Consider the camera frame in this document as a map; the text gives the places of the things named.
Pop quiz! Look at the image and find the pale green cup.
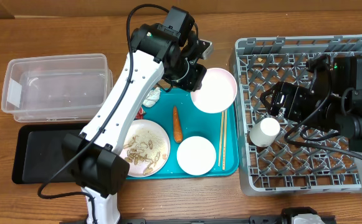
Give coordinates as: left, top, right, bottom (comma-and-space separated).
249, 118, 280, 147

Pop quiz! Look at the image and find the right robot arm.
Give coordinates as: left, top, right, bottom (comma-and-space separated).
260, 55, 362, 189

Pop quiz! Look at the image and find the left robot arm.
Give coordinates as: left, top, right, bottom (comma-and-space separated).
62, 6, 212, 223

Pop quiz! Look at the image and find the grey dishwasher rack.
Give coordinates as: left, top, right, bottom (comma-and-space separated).
229, 34, 362, 196

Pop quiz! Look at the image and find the teal serving tray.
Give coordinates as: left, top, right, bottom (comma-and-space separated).
126, 89, 239, 180

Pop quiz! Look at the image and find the crumpled white tissue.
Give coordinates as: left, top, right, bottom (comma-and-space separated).
142, 87, 161, 108

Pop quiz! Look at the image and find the right wooden chopstick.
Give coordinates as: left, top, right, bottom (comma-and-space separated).
222, 110, 227, 170

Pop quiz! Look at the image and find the wooden chopstick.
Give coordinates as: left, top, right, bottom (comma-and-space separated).
222, 110, 227, 170
218, 111, 225, 166

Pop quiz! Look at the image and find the orange carrot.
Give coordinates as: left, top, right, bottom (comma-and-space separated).
173, 106, 183, 143

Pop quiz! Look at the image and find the red snack wrapper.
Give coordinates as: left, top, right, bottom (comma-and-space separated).
135, 107, 146, 119

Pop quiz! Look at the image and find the left wooden chopstick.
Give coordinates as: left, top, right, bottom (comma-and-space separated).
218, 111, 225, 166

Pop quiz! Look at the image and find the pale green bowl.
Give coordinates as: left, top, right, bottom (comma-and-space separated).
176, 136, 217, 176

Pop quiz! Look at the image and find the white plate with food scraps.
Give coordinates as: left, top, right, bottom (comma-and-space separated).
120, 119, 171, 178

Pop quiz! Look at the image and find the clear plastic storage bin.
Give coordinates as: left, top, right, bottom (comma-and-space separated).
1, 54, 113, 123

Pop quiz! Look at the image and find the black plastic tray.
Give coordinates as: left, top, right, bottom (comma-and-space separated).
12, 123, 87, 184

